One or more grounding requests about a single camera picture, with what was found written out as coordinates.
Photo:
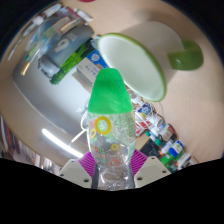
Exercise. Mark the grey shaker bottle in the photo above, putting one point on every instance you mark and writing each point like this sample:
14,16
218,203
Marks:
63,43

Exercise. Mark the red and white can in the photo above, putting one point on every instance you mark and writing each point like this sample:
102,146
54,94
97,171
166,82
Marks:
144,125

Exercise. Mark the small white blue-label bottle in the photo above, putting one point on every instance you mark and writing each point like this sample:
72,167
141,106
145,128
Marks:
176,148

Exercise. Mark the clear bottle with green cap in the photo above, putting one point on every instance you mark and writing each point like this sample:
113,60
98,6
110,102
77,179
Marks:
110,100

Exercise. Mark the white LED light bar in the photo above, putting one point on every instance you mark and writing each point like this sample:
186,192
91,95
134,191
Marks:
61,143

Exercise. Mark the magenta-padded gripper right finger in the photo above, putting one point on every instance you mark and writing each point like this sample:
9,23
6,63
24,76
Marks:
151,171

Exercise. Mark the tall green can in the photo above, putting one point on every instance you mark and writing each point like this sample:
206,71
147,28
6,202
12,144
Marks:
68,65

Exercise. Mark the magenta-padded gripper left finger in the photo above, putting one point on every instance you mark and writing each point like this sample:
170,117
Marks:
75,171

